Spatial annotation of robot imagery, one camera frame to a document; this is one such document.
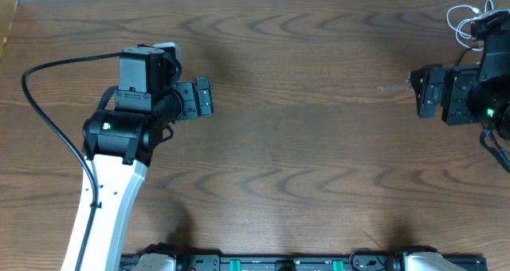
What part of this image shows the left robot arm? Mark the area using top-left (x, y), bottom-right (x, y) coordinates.
top-left (61, 42), bottom-right (214, 270)

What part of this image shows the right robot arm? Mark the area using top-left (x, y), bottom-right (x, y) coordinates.
top-left (408, 10), bottom-right (509, 171)

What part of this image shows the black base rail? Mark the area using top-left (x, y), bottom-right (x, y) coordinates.
top-left (118, 253), bottom-right (488, 271)

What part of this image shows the white USB cable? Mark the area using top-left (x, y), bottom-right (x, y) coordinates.
top-left (445, 0), bottom-right (495, 51)

